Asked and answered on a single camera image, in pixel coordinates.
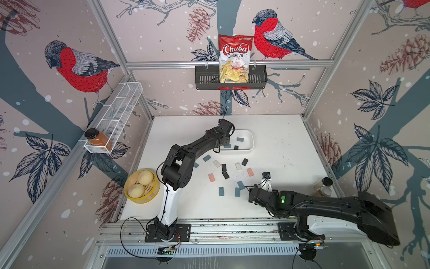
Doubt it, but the pink eraser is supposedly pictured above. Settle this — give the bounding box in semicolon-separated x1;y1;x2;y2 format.
208;174;216;182
247;168;254;177

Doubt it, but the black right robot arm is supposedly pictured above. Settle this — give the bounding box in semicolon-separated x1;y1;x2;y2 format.
247;186;400;246

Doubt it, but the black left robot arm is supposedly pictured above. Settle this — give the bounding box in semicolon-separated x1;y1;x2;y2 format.
144;118;235;243

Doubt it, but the white storage box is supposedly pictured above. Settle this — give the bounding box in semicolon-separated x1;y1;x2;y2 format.
220;130;255;155

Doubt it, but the white eraser left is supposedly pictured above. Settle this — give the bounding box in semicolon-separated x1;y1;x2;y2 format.
213;160;221;168

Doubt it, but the bottle with brown liquid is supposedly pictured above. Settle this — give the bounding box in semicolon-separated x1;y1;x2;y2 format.
313;186;332;197

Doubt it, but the bottle with black cap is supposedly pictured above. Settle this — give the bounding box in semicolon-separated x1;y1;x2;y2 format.
314;177;333;190

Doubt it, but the right circuit board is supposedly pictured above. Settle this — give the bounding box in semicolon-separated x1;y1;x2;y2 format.
299;243;327;252

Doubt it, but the circuit board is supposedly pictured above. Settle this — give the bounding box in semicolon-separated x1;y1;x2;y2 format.
299;243;327;252
157;246;177;256

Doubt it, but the Chuba cassava chips bag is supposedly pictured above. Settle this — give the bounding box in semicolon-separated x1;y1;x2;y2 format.
218;35;254;83

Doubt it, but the upper steamed bun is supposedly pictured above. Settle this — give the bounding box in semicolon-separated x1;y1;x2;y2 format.
138;170;154;186

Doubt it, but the steamed bun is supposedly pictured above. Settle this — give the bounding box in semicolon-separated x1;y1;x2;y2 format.
128;183;146;198
138;170;154;186

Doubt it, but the lower steamed bun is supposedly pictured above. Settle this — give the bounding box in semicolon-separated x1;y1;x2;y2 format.
128;183;146;198

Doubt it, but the left circuit board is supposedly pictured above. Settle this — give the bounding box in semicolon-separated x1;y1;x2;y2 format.
157;246;177;256

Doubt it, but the orange spice jar black lid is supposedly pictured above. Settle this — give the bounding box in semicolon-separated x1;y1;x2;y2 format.
84;128;113;151

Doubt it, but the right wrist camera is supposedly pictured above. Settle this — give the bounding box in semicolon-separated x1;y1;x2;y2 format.
262;171;271;180

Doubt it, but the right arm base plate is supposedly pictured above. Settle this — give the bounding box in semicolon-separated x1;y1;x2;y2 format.
277;223;325;242

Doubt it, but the black wire wall basket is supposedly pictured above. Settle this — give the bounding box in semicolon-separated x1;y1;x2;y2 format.
194;65;268;90

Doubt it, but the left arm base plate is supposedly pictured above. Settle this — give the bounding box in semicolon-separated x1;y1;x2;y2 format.
144;224;191;243

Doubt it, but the clear acrylic wall shelf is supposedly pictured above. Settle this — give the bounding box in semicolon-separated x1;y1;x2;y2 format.
84;82;143;154

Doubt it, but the left black power cable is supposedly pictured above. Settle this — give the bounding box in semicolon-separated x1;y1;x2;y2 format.
120;216;159;260

